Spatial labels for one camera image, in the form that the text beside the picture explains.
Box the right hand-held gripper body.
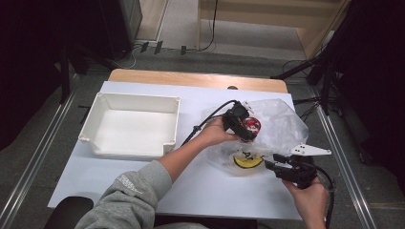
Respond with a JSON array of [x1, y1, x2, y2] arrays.
[[273, 143, 332, 191]]

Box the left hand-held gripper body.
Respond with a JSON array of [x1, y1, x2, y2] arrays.
[[222, 101, 251, 134]]

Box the red glossy round object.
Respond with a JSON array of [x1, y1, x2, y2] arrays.
[[242, 115, 263, 136]]

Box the clear plastic bag smiley print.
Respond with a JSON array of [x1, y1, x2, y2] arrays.
[[202, 97, 309, 177]]

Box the white plastic tray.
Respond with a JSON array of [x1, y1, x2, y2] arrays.
[[78, 91, 181, 159]]

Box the person's left hand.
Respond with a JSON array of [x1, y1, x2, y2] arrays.
[[198, 115, 241, 147]]

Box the person's right hand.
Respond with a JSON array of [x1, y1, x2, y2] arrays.
[[281, 176, 330, 219]]

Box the wooden table board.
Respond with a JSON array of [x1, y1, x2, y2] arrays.
[[108, 68, 289, 94]]

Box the dark cabinet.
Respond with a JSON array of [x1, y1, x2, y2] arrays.
[[96, 0, 143, 62]]

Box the black chair seat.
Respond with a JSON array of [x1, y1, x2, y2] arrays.
[[42, 195, 96, 229]]

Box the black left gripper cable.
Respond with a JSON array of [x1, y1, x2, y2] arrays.
[[181, 99, 239, 148]]

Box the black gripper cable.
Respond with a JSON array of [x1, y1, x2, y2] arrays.
[[181, 99, 239, 148], [313, 164, 336, 229]]

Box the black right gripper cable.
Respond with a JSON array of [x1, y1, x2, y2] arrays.
[[313, 164, 336, 229]]

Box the metal floor rail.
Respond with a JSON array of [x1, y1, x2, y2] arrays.
[[0, 90, 78, 229], [309, 87, 379, 229]]

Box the black floor cables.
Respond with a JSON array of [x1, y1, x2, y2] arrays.
[[291, 95, 323, 123]]

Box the black stand post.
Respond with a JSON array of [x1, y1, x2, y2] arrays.
[[58, 47, 72, 105], [319, 58, 334, 116]]

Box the light wooden frame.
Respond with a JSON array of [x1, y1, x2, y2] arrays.
[[195, 0, 352, 61]]

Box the black hanging cable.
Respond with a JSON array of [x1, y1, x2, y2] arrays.
[[200, 0, 221, 52]]

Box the white floor cable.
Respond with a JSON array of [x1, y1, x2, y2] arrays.
[[117, 43, 145, 70]]

